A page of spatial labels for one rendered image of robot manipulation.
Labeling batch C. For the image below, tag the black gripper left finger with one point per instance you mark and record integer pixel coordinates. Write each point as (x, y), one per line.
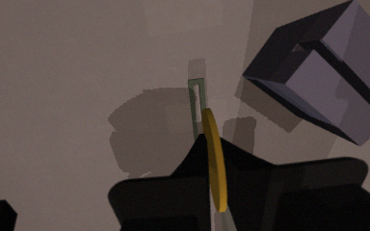
(186, 192)

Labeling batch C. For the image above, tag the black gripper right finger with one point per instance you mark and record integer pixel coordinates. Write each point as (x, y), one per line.
(254, 185)

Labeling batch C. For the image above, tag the thin gold coin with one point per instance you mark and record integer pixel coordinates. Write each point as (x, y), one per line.
(215, 159)

